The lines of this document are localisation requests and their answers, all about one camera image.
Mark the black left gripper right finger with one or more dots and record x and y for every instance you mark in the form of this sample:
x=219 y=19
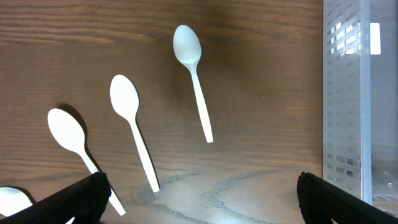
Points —
x=322 y=202

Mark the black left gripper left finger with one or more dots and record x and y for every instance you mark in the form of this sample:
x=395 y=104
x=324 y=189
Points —
x=83 y=202

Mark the white plastic spoon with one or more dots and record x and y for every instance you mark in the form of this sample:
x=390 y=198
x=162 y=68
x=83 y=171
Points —
x=187 y=49
x=70 y=135
x=13 y=201
x=125 y=102

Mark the white plastic spoon top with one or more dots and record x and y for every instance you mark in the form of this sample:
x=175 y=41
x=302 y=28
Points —
x=187 y=49

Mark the translucent white plastic basket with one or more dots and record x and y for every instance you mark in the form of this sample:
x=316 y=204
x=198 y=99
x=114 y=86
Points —
x=360 y=101

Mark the white label sticker in basket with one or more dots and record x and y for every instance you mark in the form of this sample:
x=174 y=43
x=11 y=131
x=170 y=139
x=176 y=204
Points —
x=375 y=39

